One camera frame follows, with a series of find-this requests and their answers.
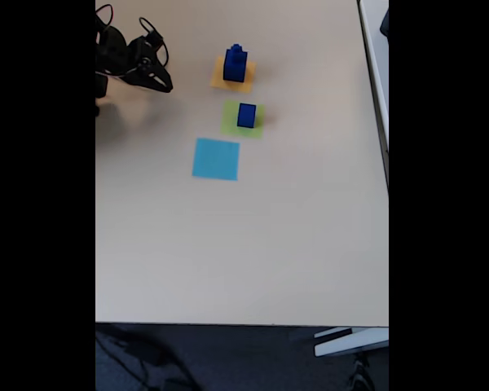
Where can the small blue cube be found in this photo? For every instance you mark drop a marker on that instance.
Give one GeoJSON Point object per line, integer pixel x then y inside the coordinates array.
{"type": "Point", "coordinates": [236, 49]}

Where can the medium blue cube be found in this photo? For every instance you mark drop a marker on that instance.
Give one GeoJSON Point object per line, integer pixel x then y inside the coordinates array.
{"type": "Point", "coordinates": [246, 116]}

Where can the orange paper square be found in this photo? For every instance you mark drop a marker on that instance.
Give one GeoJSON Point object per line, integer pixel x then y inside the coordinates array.
{"type": "Point", "coordinates": [218, 80]}

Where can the green paper square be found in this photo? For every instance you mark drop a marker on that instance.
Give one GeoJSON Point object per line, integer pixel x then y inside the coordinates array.
{"type": "Point", "coordinates": [228, 122]}

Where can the light blue paper square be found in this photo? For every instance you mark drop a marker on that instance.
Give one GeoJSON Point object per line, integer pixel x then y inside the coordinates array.
{"type": "Point", "coordinates": [215, 159]}

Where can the large blue cube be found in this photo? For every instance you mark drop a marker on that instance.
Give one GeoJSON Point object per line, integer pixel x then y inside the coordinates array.
{"type": "Point", "coordinates": [232, 71]}

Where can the dark blue object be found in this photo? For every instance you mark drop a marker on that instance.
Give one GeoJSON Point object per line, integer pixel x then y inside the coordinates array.
{"type": "Point", "coordinates": [386, 24]}

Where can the white table foot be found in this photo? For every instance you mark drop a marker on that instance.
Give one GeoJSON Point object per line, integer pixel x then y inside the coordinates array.
{"type": "Point", "coordinates": [350, 343]}

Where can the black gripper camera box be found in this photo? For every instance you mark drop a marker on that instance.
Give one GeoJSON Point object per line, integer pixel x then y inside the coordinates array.
{"type": "Point", "coordinates": [155, 39]}

